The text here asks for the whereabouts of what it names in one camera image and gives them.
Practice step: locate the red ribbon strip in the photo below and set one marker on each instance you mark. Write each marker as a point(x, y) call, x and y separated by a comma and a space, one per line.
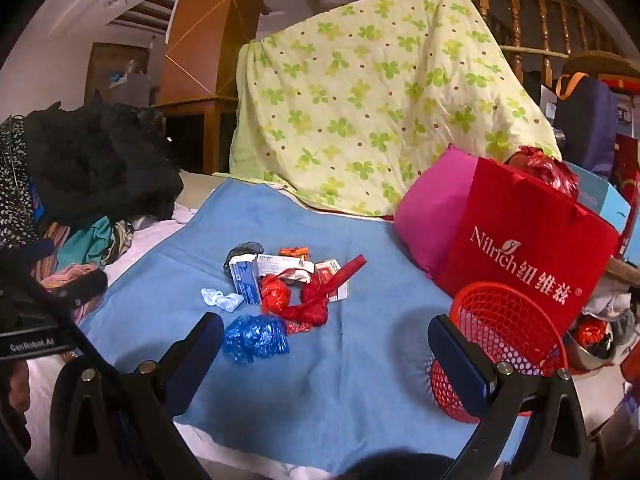
point(350, 267)

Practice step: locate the white plastic bag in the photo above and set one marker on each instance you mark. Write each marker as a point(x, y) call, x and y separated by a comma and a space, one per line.
point(225, 301)

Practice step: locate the metal bowl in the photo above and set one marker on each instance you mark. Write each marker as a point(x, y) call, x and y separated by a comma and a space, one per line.
point(590, 357)

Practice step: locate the red and white box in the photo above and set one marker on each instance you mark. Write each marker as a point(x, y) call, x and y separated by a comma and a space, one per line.
point(327, 272)

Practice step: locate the blue blanket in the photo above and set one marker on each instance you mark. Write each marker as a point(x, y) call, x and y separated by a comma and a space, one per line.
point(325, 385)

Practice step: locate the black plush garment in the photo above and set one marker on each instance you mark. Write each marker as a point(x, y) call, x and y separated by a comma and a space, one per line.
point(100, 160)

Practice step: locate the yellow striped cloth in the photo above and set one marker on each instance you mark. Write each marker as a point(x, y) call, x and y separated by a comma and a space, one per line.
point(120, 240)

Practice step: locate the knotted red plastic bag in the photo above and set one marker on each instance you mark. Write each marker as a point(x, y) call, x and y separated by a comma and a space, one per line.
point(310, 310)

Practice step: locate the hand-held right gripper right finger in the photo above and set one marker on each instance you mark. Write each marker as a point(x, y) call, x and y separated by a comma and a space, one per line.
point(450, 355)

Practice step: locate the small red wrapper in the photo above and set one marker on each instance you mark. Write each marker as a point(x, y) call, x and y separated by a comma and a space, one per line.
point(298, 328)

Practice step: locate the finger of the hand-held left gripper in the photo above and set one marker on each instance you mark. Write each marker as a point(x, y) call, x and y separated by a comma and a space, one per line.
point(70, 286)
point(25, 253)

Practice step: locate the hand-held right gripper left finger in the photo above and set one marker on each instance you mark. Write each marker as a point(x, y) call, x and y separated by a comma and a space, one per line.
point(200, 345)

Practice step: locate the black plastic bag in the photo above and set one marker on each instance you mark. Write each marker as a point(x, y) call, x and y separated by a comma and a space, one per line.
point(245, 251)

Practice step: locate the pink striped cloth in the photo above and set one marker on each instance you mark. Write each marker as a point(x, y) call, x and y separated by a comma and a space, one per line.
point(52, 240)

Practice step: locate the white bed sheet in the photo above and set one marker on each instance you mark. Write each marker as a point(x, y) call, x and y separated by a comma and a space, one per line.
point(140, 255)

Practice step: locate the teal cloth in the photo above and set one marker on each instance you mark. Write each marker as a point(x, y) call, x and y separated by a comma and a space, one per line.
point(85, 245)

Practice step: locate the blue plastic bag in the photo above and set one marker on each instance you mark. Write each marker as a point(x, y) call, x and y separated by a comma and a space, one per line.
point(255, 335)

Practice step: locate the wooden door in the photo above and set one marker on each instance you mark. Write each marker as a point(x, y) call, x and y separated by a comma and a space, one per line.
point(105, 65)

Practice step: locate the shiny red plastic bag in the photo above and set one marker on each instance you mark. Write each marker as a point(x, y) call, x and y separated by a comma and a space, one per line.
point(545, 165)

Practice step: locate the blue cardboard box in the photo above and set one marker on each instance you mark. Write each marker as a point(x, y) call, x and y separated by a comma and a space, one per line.
point(605, 200)

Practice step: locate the green clover print quilt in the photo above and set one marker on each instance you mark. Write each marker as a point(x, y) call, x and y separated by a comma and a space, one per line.
point(350, 110)

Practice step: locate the beige mattress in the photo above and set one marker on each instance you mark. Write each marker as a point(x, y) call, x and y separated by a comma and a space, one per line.
point(195, 190)

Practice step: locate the pink pillow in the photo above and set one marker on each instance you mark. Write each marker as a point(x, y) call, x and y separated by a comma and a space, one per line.
point(430, 210)

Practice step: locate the wooden stair railing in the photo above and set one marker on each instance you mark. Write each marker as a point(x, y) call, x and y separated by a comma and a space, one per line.
point(515, 25)

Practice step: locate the red mesh basket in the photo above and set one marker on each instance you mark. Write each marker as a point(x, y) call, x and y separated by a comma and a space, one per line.
point(500, 320)

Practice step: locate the black dotted cloth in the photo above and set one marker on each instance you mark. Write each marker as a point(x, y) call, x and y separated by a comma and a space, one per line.
point(12, 200)

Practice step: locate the blue and white medicine box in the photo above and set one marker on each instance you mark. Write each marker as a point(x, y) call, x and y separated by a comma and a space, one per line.
point(246, 280)

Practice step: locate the wooden cabinet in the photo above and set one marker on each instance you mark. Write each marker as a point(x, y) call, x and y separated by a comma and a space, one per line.
point(210, 25)
point(200, 110)

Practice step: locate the orange wrapper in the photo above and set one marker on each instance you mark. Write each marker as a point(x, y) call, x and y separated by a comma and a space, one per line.
point(292, 252)

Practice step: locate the red tote bag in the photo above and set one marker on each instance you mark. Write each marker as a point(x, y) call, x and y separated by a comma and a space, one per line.
point(525, 240)

